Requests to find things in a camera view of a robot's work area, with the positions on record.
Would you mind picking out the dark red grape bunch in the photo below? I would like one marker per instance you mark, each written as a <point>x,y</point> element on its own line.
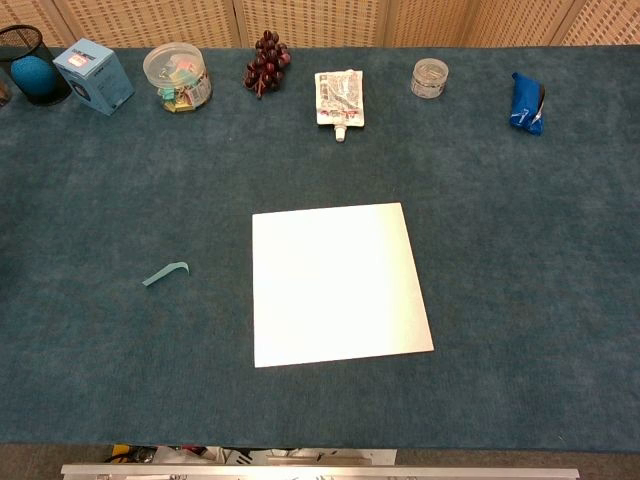
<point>267,62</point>

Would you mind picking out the blue textured ball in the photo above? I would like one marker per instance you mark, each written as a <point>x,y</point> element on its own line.
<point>32,75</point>

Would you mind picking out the silver aluminium rail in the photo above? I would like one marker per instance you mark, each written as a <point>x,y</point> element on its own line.
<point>320,472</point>

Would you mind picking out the white square paper sheet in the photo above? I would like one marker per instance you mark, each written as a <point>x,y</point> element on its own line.
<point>335,285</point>

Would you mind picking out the black mesh pen holder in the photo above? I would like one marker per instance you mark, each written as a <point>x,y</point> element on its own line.
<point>42,95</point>

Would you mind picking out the dark teal felt table mat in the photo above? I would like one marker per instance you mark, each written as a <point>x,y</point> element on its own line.
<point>320,165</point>

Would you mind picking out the clear jar of binder clips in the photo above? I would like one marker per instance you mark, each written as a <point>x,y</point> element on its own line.
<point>179,75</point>

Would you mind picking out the white spouted pouch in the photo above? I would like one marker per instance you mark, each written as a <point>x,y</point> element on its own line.
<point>339,97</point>

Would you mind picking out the small light blue strip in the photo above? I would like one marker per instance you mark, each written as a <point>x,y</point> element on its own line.
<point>162,274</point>

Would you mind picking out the light blue cardboard box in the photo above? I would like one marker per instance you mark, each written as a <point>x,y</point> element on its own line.
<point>95,75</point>

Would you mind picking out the woven bamboo folding screen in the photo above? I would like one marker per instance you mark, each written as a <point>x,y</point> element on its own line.
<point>320,22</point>

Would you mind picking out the small clear round container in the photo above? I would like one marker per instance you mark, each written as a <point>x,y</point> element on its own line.
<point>429,78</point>

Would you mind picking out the brown object at edge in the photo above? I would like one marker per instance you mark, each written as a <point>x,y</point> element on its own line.
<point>3,92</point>

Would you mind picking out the blue wrapped packet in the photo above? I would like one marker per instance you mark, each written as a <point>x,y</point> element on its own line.
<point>525,106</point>

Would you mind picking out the white panel with clutter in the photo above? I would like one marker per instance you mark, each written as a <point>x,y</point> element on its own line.
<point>250,455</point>

